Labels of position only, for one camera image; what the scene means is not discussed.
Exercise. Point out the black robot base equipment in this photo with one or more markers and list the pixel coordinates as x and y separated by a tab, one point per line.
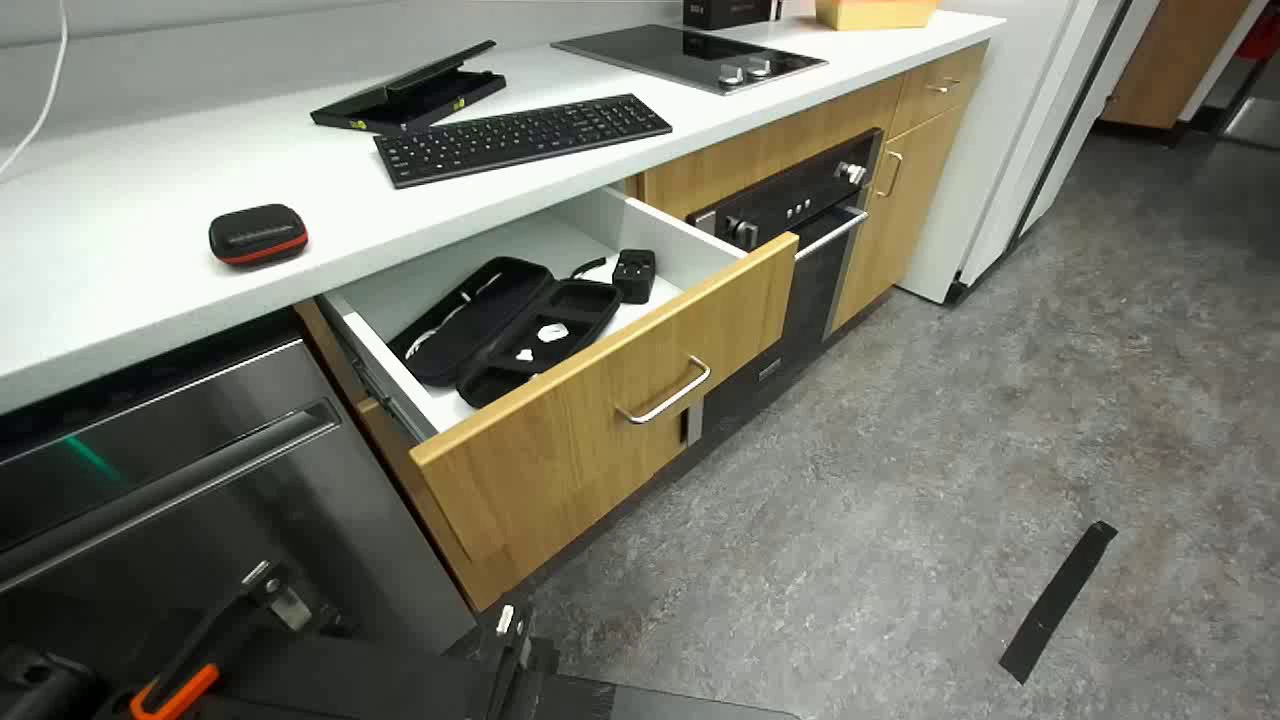
402	683

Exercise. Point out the open wooden drawer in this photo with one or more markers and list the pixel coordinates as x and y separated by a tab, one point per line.
572	427

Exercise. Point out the black items in drawer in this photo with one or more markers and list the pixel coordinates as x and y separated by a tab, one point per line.
504	327

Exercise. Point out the small wooden top drawer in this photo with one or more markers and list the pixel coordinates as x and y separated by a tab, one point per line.
942	82

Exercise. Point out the small black box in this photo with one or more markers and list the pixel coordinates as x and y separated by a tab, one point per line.
634	273

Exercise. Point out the black built-in oven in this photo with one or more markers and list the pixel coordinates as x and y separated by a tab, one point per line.
801	254

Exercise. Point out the black keyboard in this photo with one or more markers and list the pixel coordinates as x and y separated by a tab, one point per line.
522	136

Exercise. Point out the wooden cabinet door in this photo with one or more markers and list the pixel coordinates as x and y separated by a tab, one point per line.
897	213

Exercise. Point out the black induction cooktop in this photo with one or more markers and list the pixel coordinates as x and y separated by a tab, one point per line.
687	58

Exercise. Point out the black appliance on counter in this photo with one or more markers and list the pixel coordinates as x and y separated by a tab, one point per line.
726	9

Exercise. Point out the black red oval pouch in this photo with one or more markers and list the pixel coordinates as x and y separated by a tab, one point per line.
257	234

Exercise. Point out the white refrigerator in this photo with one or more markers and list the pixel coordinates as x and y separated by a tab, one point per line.
1013	135

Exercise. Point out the stainless steel dishwasher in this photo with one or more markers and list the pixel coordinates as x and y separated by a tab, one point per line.
200	494

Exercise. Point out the black floor strip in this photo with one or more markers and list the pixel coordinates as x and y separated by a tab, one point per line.
1058	602

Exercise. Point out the black orange clamp tool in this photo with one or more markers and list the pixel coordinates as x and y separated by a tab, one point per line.
213	644

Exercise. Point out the wooden background cabinet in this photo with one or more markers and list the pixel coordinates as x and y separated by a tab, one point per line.
1173	60

